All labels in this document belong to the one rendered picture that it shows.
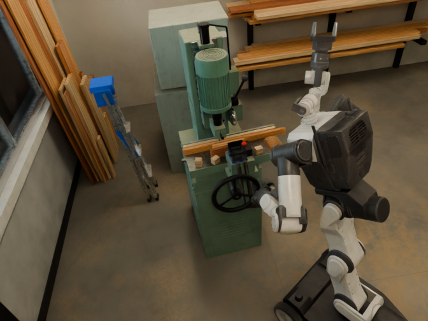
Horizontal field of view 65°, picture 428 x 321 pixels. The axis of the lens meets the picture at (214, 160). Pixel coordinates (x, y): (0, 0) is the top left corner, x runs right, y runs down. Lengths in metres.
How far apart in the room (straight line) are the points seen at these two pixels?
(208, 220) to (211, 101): 0.85
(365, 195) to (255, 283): 1.20
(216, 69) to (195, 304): 1.56
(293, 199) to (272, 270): 1.30
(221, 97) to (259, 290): 1.37
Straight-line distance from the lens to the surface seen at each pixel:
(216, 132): 2.00
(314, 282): 2.36
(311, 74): 1.81
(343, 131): 1.39
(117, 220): 3.10
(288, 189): 1.36
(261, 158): 2.07
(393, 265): 2.80
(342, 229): 1.80
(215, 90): 1.82
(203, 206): 2.21
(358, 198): 1.61
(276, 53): 4.02
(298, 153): 1.34
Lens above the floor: 2.21
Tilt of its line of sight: 40 degrees down
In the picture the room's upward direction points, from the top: 6 degrees counter-clockwise
